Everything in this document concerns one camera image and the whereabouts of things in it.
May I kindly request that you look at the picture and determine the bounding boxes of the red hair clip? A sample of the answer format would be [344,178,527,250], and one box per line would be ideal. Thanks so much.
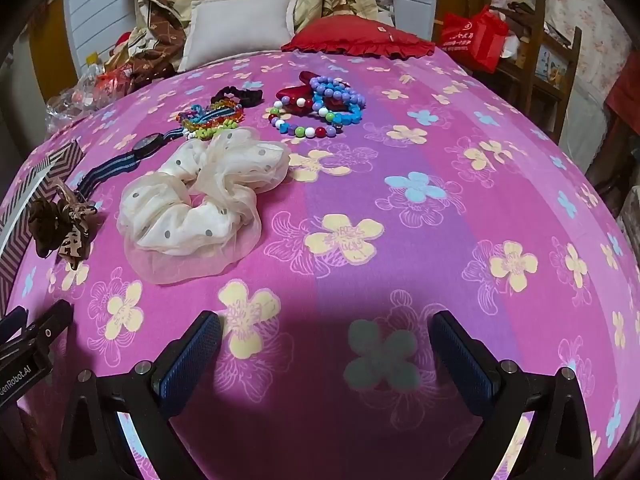
[276,71,351,112]

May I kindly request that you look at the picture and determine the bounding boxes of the rainbow bead bracelet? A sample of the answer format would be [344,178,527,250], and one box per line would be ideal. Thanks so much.
[177,100,246,129]

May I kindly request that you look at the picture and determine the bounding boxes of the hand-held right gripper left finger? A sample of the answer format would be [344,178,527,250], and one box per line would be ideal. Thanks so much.
[57,310,223,480]

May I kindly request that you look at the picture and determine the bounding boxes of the brown floral quilt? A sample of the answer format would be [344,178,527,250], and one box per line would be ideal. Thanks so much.
[107,0,192,74]

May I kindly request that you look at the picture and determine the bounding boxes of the white polka dot scrunchie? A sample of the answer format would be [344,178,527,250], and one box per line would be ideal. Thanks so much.
[116,127,292,286]

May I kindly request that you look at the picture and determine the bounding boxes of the white pillow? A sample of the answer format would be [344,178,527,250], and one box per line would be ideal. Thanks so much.
[177,0,300,72]

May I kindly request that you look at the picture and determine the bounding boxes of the red ruffled pillow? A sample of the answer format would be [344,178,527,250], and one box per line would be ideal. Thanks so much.
[281,17,437,59]

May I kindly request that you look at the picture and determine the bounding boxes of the multicolour round bead bracelet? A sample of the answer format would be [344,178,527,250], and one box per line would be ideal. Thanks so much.
[265,99,347,139]

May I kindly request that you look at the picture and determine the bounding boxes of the white slatted headboard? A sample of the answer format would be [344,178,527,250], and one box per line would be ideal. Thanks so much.
[65,0,139,79]

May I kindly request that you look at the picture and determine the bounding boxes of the brown bow hair tie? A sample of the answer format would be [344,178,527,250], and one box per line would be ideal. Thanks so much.
[27,180,101,272]

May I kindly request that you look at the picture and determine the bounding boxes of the striped box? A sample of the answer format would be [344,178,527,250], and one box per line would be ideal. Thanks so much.
[0,140,87,311]

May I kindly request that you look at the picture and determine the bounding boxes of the purple bead bracelet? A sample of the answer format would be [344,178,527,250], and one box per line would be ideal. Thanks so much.
[309,75,362,112]

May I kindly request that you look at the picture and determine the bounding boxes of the black scrunchie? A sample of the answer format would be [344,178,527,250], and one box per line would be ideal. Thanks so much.
[210,85,264,109]

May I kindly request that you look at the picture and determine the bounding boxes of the red shopping bag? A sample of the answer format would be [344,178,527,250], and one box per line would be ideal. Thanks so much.
[439,5,510,74]

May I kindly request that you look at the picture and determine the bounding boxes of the wooden chair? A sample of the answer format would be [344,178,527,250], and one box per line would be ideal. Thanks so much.
[492,0,584,127]

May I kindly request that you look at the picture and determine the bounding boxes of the watch with blue striped strap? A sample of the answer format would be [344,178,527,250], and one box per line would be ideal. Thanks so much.
[77,131,188,197]

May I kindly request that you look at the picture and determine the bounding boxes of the floral curtain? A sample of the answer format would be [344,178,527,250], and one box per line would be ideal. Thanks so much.
[545,0,637,92]

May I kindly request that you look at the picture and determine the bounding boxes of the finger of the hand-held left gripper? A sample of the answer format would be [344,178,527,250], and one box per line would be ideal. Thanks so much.
[0,300,74,361]
[0,306,28,335]

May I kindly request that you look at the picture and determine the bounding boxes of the green bead bracelet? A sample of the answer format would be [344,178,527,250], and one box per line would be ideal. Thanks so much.
[184,116,246,142]

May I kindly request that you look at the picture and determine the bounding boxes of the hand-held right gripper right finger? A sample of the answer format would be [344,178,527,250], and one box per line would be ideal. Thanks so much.
[430,310,608,480]

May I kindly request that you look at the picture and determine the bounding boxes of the clear plastic bags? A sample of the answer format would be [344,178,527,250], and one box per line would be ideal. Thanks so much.
[45,50,132,132]

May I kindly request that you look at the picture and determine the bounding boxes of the pink floral bed sheet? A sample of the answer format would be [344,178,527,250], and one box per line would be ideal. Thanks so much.
[0,50,640,480]

